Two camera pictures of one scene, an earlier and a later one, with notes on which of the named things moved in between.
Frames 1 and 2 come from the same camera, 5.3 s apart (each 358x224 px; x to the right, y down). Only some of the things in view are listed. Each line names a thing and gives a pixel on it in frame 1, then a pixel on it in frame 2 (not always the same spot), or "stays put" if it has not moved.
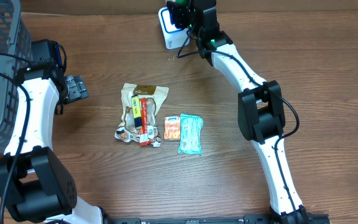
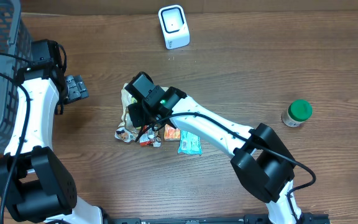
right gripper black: (180, 10) → (138, 112)
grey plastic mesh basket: (3, 28) stays put
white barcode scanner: (174, 38) stays put
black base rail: (246, 219) stays put
